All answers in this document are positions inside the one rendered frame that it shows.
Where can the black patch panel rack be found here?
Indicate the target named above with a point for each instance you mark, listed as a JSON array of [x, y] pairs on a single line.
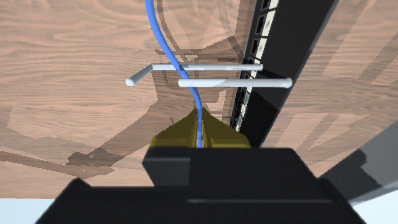
[[281, 38]]

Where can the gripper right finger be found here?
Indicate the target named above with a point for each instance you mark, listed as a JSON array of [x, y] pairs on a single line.
[[220, 135]]

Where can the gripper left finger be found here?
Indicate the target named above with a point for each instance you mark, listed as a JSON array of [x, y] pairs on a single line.
[[179, 134]]

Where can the blue cable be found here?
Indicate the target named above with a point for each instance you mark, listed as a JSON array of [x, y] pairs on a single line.
[[158, 34]]

